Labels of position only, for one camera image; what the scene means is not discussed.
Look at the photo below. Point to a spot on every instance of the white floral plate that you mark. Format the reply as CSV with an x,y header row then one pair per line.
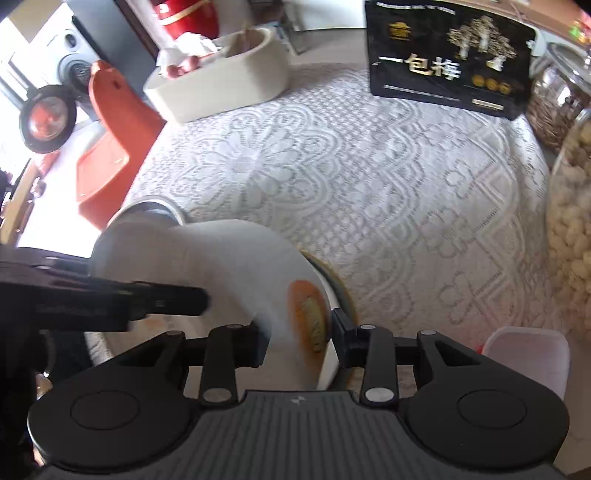
x,y
221,277

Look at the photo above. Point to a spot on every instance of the grey washing machine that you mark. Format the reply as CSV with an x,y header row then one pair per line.
x,y
74,50

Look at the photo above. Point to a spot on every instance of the red trash can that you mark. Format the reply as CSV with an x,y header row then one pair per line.
x,y
189,14

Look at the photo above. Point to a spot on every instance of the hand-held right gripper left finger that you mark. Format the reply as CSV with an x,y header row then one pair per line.
x,y
240,346

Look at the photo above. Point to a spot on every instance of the white tissue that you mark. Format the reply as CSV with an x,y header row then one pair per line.
x,y
189,46

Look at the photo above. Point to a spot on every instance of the white lace tablecloth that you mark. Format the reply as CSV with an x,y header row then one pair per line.
x,y
369,207

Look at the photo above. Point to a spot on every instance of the orange plastic chair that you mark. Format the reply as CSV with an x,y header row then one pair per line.
x,y
115,138

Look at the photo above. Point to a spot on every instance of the white and red rectangular tray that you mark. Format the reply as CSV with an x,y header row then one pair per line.
x,y
521,355

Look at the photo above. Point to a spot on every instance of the round washing machine door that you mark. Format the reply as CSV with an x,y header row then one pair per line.
x,y
46,117

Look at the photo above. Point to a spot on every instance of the small glass jar of seeds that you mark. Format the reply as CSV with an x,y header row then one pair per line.
x,y
554,110

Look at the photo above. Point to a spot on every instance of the pink egg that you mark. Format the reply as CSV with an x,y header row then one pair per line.
x,y
180,69

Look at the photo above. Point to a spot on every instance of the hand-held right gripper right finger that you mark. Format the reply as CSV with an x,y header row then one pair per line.
x,y
344,337

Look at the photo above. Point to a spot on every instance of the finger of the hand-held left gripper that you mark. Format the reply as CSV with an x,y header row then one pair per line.
x,y
175,300

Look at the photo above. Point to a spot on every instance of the black snack box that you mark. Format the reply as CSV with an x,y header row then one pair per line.
x,y
429,46

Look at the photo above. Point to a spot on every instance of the large glass jar of peanuts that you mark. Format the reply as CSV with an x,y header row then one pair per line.
x,y
572,221

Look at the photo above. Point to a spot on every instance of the cream tissue box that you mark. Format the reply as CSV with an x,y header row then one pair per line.
x,y
231,87

